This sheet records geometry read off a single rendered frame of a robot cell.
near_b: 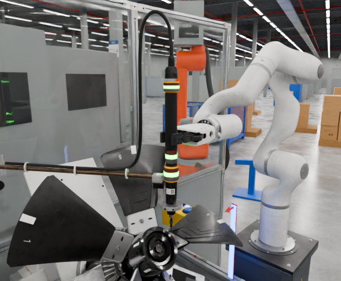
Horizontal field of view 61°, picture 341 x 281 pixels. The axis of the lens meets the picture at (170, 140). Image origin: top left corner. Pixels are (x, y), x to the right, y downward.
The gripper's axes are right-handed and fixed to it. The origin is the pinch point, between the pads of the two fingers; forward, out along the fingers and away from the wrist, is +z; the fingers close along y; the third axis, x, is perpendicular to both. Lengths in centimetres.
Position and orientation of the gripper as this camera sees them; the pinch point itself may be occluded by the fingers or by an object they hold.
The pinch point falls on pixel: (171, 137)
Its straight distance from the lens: 83.3
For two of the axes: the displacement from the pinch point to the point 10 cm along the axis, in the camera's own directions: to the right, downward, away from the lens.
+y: -7.1, -1.5, 6.9
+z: -7.1, 1.5, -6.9
